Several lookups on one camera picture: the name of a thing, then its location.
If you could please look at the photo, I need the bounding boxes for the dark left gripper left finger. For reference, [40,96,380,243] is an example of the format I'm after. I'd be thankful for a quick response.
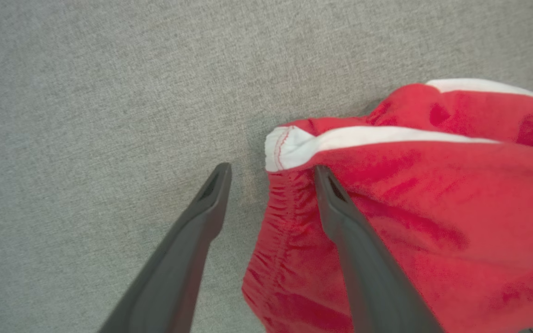
[98,162,233,333]

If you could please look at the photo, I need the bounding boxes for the red white-striped shorts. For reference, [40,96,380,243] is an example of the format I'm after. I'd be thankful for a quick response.
[241,78,533,333]

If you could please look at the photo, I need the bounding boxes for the grey fabric sofa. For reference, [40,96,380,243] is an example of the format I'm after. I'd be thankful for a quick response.
[0,0,533,333]

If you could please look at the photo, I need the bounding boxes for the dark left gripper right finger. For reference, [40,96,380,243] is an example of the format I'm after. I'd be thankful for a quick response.
[314,164,445,333]

